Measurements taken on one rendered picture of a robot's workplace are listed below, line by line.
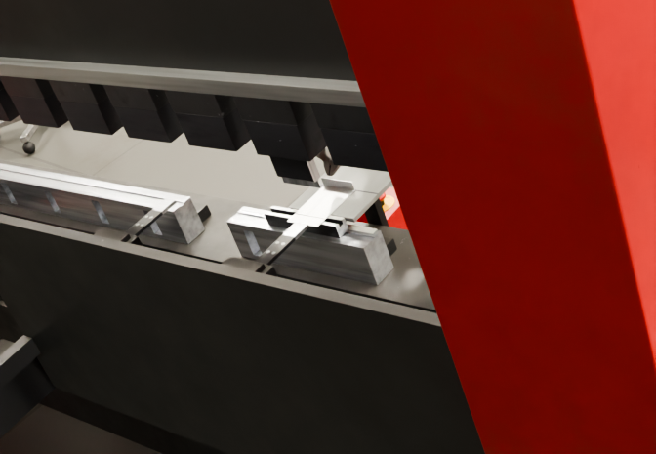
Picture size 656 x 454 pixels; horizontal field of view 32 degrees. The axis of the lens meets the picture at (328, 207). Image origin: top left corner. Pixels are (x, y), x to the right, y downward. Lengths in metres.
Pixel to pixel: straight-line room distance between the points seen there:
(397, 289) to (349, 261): 0.11
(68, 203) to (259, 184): 1.80
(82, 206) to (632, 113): 2.10
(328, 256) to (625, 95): 1.42
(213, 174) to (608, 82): 4.01
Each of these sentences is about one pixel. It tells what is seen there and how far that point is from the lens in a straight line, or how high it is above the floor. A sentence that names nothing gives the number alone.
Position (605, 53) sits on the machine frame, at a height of 1.75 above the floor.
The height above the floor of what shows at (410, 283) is 0.87.
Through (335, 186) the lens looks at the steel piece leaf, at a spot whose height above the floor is 1.00.
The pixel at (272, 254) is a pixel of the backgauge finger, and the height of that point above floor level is 1.01.
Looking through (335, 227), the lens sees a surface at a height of 1.00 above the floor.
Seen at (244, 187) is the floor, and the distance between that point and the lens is 4.69.
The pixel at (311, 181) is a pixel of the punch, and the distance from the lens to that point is 2.25.
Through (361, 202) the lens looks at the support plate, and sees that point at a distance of 2.33.
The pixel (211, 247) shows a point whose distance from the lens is 2.64.
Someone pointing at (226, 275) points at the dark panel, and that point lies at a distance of 1.62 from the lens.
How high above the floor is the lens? 2.18
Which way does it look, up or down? 30 degrees down
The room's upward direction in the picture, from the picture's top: 21 degrees counter-clockwise
